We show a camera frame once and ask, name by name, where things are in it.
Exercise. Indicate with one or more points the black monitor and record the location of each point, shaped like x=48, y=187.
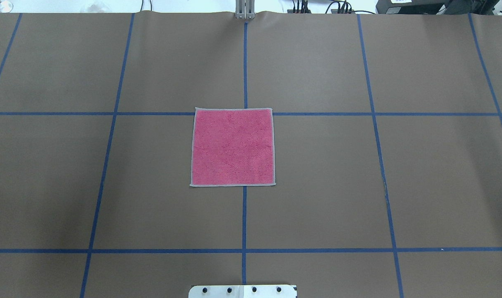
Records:
x=432, y=7

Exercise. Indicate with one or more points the aluminium frame post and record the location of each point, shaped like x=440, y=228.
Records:
x=245, y=9

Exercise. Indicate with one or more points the pink and grey towel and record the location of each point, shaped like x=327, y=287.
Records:
x=233, y=148

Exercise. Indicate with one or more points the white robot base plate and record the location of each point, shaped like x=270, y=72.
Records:
x=244, y=291

